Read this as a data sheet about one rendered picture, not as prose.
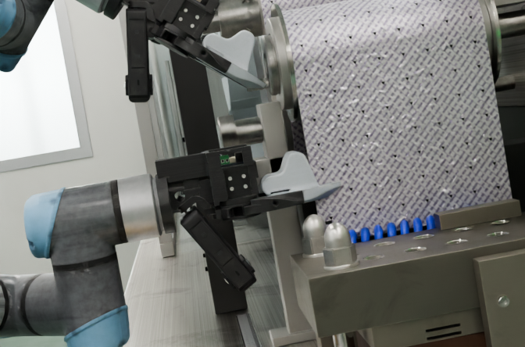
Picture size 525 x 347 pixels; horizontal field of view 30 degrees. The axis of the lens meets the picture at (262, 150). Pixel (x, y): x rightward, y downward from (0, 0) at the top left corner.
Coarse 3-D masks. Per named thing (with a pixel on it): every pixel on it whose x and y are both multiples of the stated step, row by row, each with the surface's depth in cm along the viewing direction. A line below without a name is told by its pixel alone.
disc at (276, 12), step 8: (272, 8) 121; (272, 16) 123; (280, 16) 116; (280, 24) 115; (288, 40) 114; (288, 48) 114; (288, 56) 114; (288, 64) 114; (296, 88) 115; (296, 96) 115; (296, 104) 116; (288, 112) 123; (296, 112) 117
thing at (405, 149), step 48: (336, 96) 116; (384, 96) 116; (432, 96) 116; (480, 96) 117; (336, 144) 116; (384, 144) 116; (432, 144) 117; (480, 144) 117; (336, 192) 116; (384, 192) 116; (432, 192) 117; (480, 192) 117
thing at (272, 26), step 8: (480, 0) 118; (480, 8) 118; (488, 16) 117; (272, 24) 117; (488, 24) 117; (272, 32) 117; (280, 32) 116; (488, 32) 117; (280, 40) 116; (488, 40) 118; (280, 48) 116; (488, 48) 118; (280, 56) 115; (280, 64) 115; (280, 72) 116; (288, 72) 116; (280, 80) 117; (288, 80) 116; (280, 88) 119; (288, 88) 117; (280, 96) 120; (288, 96) 117; (280, 104) 122; (288, 104) 119
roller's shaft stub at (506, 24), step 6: (522, 6) 124; (510, 12) 123; (516, 12) 123; (522, 12) 122; (498, 18) 122; (504, 18) 122; (510, 18) 122; (516, 18) 122; (522, 18) 122; (504, 24) 122; (510, 24) 122; (516, 24) 122; (522, 24) 122; (504, 30) 122; (510, 30) 122; (516, 30) 122; (522, 30) 122; (504, 36) 122; (510, 36) 123; (516, 36) 123
